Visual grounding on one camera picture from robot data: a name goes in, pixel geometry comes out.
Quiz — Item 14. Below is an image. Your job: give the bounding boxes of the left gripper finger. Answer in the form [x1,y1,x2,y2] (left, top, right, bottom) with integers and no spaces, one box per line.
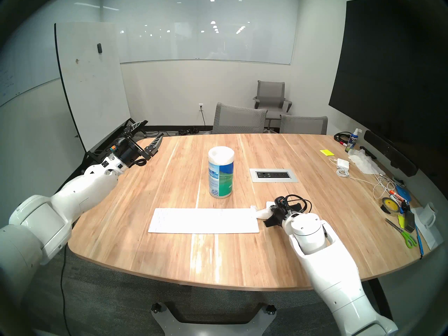
[122,120,149,134]
[145,135,165,161]

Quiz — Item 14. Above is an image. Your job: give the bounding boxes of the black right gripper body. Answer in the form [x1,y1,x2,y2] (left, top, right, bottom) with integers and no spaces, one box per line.
[263,196,302,229]

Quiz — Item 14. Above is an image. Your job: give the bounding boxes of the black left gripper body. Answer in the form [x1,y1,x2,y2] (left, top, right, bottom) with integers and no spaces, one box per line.
[118,126,152,167]

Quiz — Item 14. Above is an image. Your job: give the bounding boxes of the white disinfecting wipe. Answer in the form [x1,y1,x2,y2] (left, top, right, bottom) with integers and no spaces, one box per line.
[250,201,277,220]

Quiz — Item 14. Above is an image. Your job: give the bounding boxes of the disinfecting wipes canister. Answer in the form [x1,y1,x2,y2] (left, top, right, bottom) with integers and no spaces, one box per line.
[208,146,235,199]

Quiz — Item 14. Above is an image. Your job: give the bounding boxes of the grey table power outlet box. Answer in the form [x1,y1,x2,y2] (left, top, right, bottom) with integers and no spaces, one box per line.
[249,168,299,183]

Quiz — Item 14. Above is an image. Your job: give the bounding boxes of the mobile whiteboard on stand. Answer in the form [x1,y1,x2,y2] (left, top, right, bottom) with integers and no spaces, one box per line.
[54,23,147,164]

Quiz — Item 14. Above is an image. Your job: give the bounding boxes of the white keyboard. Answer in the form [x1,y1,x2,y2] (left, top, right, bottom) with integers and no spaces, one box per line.
[148,208,260,234]

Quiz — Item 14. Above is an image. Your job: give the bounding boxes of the grey mesh office chair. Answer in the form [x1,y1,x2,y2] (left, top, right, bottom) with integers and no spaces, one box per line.
[279,115,328,135]
[212,103,267,134]

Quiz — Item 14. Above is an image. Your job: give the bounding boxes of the crumpled white tissue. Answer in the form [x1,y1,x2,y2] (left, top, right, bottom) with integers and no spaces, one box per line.
[348,149,385,175]

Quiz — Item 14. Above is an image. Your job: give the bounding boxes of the whiteboard cleaner spray bottle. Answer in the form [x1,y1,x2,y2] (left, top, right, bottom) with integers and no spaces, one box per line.
[345,128,362,153]

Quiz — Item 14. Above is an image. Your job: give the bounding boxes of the black yellow tape roll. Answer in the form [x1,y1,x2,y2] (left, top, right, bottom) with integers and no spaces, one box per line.
[380,196,403,215]

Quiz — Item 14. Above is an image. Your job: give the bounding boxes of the grey office chair with armrests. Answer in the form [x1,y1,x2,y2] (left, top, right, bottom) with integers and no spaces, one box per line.
[253,80,293,133]

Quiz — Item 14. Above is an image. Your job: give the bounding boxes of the blue packet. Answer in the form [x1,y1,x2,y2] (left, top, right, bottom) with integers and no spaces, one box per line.
[392,185,411,202]

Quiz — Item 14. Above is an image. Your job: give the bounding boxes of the black video sound bar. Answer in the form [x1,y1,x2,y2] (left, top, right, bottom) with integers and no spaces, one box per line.
[363,130,418,177]

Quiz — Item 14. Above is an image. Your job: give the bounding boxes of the black table leg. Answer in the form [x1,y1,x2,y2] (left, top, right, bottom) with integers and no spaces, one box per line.
[367,279,395,325]

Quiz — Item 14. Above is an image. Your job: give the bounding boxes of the blue pen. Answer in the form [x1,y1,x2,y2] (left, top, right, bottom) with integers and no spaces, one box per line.
[414,225,424,257]

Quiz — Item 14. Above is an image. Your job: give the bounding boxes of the white mug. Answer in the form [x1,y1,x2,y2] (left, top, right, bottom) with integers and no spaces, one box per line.
[418,202,437,227]

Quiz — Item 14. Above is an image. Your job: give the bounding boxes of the white paper sheet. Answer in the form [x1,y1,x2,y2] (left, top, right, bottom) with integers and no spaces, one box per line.
[409,208,444,250]

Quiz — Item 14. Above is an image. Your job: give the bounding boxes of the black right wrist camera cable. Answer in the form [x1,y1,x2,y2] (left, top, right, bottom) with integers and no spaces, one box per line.
[286,195,313,214]

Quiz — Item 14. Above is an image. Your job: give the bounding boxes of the white charging cable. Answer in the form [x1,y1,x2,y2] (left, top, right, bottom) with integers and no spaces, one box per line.
[329,159,398,199]

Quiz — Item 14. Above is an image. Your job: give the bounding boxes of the large glass wall board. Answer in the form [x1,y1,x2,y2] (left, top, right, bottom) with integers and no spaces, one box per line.
[101,0,298,65]

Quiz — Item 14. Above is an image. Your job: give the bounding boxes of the side wall whiteboard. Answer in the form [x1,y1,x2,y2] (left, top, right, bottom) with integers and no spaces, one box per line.
[0,24,61,107]

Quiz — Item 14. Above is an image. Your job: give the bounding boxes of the green handled scissors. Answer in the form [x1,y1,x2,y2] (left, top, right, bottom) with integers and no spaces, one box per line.
[384,217,417,248]

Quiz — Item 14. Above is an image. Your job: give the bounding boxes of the large black wall screen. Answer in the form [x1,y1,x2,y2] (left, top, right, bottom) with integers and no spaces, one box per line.
[328,0,448,178]

